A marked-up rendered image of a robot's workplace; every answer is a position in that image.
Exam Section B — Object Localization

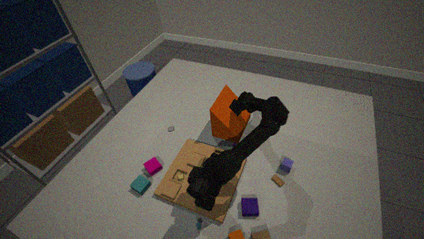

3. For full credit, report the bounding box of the magenta block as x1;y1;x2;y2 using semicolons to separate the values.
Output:
144;157;162;176

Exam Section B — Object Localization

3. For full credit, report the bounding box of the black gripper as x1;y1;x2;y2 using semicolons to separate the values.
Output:
195;185;222;211

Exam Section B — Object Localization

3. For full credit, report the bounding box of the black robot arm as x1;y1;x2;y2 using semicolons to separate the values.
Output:
186;92;289;201

